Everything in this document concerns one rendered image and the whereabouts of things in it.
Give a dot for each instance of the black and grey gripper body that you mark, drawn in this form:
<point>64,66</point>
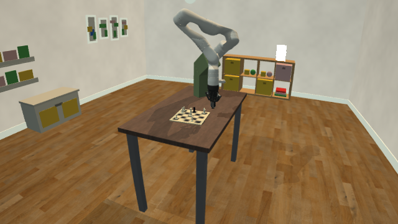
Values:
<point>213,89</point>

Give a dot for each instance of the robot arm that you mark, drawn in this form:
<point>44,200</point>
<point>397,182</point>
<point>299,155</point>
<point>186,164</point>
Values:
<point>184,16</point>

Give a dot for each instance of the chessboard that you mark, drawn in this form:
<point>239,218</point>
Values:
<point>198,117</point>

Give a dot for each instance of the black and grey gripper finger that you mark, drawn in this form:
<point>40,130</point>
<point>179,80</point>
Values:
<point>215,99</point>
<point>209,97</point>

